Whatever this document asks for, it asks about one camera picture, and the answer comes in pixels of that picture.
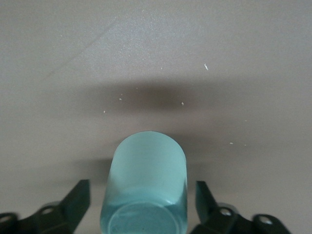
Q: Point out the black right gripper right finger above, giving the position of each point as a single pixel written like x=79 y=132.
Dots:
x=214 y=217

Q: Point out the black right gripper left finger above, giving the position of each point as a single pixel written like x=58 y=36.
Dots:
x=73 y=207

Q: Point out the mint green cup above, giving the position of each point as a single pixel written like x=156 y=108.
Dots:
x=146 y=170

